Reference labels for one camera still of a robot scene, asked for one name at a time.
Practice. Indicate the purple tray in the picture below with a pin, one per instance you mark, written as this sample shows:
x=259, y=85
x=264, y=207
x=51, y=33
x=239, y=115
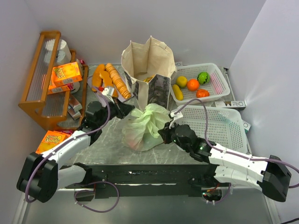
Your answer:
x=89, y=81

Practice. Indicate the white perforated basket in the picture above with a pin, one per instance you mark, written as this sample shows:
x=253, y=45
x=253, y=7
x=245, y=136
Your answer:
x=225, y=126
x=217, y=86

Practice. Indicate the orange fruit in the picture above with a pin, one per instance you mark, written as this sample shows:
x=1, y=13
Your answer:
x=193, y=85

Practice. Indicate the grey RIO block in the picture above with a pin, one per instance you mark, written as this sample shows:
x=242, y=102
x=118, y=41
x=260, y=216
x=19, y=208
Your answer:
x=230, y=104

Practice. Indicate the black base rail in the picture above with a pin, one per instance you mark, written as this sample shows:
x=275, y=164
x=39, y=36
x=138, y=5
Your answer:
x=151, y=180

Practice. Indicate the wooden shelf rack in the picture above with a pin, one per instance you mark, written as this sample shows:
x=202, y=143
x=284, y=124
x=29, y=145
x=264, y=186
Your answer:
x=49, y=111

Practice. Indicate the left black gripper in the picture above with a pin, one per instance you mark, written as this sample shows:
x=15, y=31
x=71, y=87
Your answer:
x=119, y=108

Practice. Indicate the yellow mango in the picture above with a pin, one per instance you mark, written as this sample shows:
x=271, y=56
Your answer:
x=177, y=92

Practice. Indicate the green plastic grocery bag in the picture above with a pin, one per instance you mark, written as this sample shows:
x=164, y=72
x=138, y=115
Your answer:
x=140, y=133

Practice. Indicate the orange cracker box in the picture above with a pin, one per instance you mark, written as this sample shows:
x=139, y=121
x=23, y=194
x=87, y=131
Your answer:
x=54, y=89
x=66, y=74

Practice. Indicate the yellow lemon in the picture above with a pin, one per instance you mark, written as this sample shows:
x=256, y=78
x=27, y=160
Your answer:
x=181, y=81

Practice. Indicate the green watermelon ball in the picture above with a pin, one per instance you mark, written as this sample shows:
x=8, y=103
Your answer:
x=203, y=78

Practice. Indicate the front white perforated basket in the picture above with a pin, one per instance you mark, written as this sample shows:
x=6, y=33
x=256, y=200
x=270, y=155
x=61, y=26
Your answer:
x=225, y=126

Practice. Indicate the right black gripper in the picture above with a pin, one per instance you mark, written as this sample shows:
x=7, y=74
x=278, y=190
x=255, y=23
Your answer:
x=167, y=132

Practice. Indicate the long bread loaf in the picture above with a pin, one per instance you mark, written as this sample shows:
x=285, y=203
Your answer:
x=97, y=77

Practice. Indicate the orange box on floor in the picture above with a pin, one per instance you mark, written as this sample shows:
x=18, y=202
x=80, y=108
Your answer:
x=52, y=139

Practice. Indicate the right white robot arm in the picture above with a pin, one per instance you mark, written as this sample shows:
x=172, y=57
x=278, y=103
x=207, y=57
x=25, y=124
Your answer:
x=268, y=175

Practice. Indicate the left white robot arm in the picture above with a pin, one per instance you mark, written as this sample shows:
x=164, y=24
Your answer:
x=43, y=174

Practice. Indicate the back white perforated basket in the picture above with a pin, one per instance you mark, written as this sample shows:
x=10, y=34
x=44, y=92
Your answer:
x=217, y=86

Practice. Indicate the orange gummy snack bag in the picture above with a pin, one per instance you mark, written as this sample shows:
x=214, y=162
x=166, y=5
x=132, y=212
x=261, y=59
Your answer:
x=148, y=79

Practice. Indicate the red tomato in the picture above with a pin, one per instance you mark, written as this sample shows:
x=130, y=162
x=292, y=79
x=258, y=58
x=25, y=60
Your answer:
x=201, y=93

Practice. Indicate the beige canvas tote bag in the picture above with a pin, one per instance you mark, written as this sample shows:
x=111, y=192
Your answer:
x=140, y=61

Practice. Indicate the row of round crackers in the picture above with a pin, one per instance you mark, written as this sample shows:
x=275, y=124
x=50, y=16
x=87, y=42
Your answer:
x=117, y=81

